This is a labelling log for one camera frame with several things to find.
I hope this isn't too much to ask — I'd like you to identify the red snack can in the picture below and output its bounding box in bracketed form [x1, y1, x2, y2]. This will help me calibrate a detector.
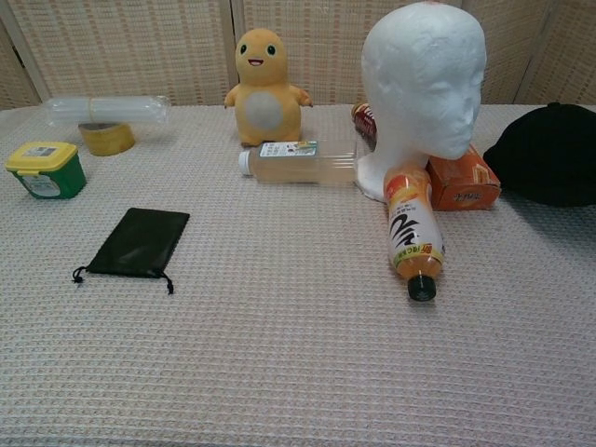
[351, 102, 381, 152]

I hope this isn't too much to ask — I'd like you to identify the yellow tape roll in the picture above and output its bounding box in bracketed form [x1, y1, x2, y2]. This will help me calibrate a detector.
[77, 122, 137, 156]

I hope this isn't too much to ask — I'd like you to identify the black drawstring pouch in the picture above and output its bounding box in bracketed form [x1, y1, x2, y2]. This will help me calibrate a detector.
[71, 207, 191, 295]

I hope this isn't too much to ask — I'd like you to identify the clear bottle white cap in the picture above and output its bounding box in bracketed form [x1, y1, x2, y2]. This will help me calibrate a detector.
[237, 141, 360, 186]

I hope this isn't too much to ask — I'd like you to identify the beige waffle tablecloth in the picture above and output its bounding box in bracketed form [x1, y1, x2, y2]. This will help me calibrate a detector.
[0, 103, 596, 447]

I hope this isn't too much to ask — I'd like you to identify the green container yellow lid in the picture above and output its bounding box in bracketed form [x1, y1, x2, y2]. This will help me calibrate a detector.
[5, 142, 88, 200]

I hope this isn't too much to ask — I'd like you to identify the yellow plush dinosaur toy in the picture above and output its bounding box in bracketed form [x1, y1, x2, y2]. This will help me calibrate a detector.
[224, 27, 313, 145]

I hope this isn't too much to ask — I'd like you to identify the orange juice bottle black cap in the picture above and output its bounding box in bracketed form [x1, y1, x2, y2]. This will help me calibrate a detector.
[383, 163, 449, 302]

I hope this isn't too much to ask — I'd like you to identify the woven folding screen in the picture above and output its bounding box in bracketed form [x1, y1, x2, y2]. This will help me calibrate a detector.
[0, 0, 596, 111]

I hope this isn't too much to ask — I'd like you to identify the white foam mannequin head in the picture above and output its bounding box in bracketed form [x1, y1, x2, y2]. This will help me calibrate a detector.
[356, 1, 488, 202]

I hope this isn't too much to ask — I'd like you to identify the clear plastic tube bundle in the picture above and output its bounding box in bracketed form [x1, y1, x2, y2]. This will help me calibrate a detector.
[45, 95, 171, 128]

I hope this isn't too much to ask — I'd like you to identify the orange cardboard box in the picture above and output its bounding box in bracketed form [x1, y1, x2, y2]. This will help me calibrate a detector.
[427, 144, 502, 212]

